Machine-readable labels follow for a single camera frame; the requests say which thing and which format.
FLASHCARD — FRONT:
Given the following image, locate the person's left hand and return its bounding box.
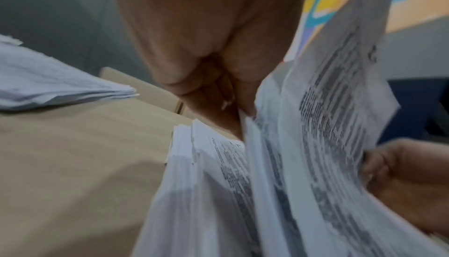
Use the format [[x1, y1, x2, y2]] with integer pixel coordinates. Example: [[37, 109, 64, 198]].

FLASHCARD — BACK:
[[110, 0, 310, 140]]

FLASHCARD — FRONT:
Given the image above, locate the person's right hand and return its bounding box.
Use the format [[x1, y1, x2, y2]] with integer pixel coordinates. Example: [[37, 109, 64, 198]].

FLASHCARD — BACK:
[[361, 137, 449, 236]]

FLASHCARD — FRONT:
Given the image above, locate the stack of printed paper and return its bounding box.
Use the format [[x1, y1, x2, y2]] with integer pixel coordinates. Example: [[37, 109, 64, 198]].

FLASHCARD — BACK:
[[0, 34, 139, 111], [131, 0, 449, 257]]

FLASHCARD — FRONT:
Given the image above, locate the beige cushioned chair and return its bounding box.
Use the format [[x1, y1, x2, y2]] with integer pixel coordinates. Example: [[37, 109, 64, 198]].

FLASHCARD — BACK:
[[100, 66, 183, 114]]

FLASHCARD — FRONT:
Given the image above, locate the colourful wall mural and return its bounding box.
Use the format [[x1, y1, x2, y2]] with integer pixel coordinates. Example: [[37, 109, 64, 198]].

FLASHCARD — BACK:
[[283, 0, 449, 62]]

